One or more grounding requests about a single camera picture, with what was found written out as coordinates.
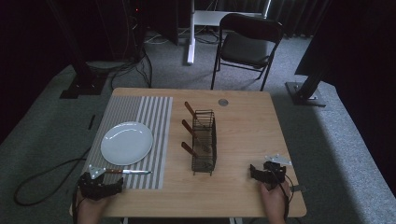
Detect white round plate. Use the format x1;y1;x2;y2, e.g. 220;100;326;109
100;120;154;167

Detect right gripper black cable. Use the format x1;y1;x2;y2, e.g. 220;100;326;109
270;169;295;222

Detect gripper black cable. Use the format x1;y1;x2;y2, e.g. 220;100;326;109
270;169;295;222
71;183;82;224

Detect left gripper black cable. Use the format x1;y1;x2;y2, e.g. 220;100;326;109
71;183;82;224

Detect dark curtain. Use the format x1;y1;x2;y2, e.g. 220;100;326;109
294;0;396;197

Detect black wire cutlery basket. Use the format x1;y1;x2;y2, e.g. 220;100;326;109
191;108;218;176

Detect wooden-handled utensil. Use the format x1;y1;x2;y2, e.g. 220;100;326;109
181;119;212;154
184;101;207;129
180;141;200;160

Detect black folding chair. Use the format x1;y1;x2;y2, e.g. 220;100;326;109
210;12;285;92

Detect black floor cable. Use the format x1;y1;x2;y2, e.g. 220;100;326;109
13;146;92;207

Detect person's left hand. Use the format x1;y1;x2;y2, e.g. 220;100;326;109
76;189;110;224

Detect grey striped placemat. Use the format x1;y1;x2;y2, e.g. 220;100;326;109
81;95;174;190

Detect bundle of black cables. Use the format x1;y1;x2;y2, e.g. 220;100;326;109
109;29;154;91

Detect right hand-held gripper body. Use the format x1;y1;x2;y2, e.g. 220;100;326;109
262;153;293;189

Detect black metal stand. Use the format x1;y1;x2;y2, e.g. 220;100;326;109
285;63;328;108
46;0;109;100

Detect person's right hand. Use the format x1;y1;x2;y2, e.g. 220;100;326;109
260;180;291;224

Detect wooden-handled table knife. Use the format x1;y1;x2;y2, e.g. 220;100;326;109
104;168;153;175

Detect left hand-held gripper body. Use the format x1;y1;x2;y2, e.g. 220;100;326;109
78;164;117;202

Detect white desk frame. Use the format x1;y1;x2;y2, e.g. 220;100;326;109
186;0;273;65

